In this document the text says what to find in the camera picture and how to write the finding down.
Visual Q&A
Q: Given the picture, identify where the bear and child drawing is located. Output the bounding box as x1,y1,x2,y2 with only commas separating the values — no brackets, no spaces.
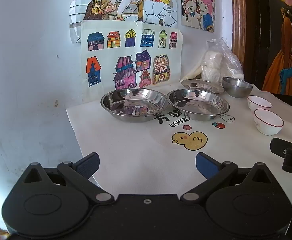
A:
181,0,216,33

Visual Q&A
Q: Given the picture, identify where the small stainless steel bowl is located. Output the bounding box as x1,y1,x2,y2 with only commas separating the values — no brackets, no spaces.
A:
222,77,253,98

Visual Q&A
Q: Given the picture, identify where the orange dress figure painting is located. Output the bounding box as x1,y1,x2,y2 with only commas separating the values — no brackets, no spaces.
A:
262,0,292,97

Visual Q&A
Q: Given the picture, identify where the dark wooden door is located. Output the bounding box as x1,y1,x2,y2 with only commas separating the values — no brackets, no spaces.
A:
243,0,292,110

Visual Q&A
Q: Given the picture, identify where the plastic bag of steamed buns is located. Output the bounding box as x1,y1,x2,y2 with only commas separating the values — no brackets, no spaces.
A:
201,38,245,83

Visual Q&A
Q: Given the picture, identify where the coloured houses drawing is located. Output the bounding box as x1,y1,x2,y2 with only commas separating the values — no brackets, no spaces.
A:
80,20,184,103

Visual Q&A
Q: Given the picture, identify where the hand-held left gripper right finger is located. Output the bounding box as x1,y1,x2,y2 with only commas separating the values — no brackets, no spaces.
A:
181,152,271,204

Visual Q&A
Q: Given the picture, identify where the brown wooden door frame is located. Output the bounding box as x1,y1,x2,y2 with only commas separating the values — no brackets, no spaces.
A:
231,0,247,79

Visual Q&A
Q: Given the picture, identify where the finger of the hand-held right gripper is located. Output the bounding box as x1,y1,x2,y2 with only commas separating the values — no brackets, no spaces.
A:
270,137,292,158

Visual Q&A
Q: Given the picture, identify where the rolled white paper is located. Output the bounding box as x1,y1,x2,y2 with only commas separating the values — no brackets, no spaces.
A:
179,65,202,82

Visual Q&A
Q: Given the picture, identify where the printed white tablecloth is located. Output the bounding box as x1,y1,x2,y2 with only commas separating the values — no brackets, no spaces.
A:
65,81,292,205

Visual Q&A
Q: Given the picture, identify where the coloured figure drawing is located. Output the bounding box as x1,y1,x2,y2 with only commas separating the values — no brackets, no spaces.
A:
68,0,179,44

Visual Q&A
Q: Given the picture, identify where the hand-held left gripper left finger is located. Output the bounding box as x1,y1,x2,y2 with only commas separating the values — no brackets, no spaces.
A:
23,152,114,204

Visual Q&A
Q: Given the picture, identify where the white bowl with red rim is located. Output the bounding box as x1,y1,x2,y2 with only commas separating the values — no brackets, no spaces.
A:
254,108,284,136
247,95,273,111

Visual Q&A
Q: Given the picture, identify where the deep stainless steel plate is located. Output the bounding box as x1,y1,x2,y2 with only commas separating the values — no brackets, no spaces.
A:
100,88,171,122
166,88,230,122

